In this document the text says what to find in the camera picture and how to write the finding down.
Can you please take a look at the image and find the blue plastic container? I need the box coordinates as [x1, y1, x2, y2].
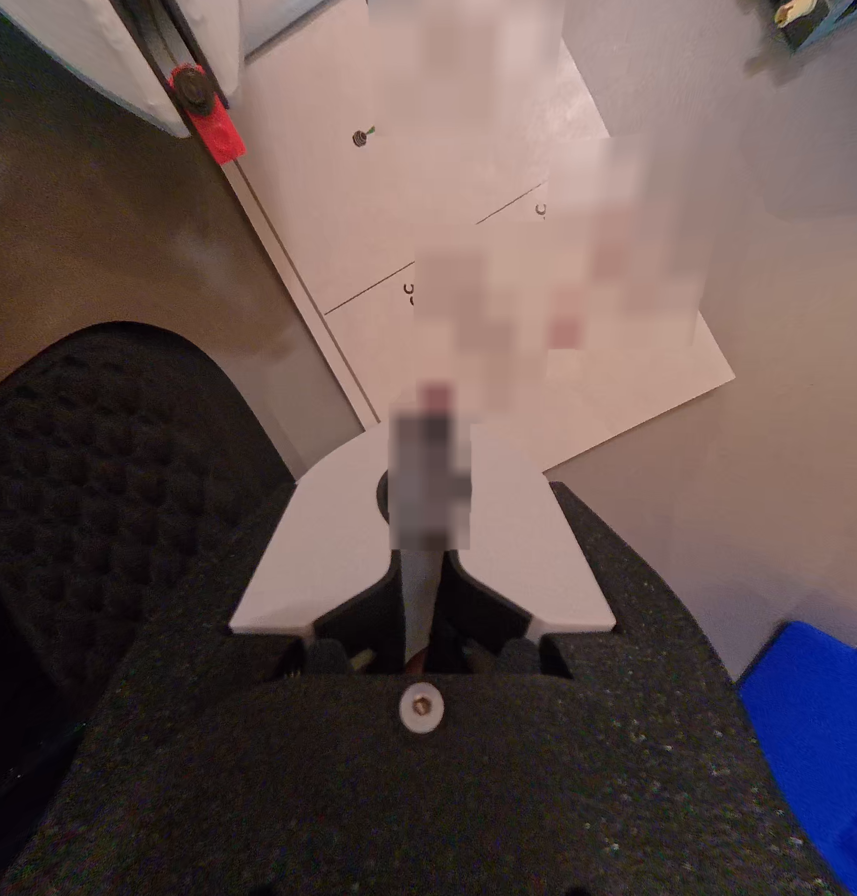
[738, 620, 857, 893]

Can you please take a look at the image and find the lego instruction booklet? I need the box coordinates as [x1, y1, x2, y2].
[222, 0, 737, 480]

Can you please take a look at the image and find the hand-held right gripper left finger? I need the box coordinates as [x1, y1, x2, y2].
[229, 426, 410, 676]

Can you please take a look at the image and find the red lego piece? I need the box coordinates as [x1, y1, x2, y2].
[168, 63, 249, 167]

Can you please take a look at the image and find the partly built lego model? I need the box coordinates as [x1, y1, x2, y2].
[771, 0, 857, 51]

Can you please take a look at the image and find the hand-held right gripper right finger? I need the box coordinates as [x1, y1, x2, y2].
[430, 423, 618, 676]

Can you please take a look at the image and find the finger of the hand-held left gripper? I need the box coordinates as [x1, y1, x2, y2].
[0, 0, 193, 139]
[148, 0, 245, 111]

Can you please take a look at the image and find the black mesh chair cushion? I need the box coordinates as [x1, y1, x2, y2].
[0, 321, 298, 813]

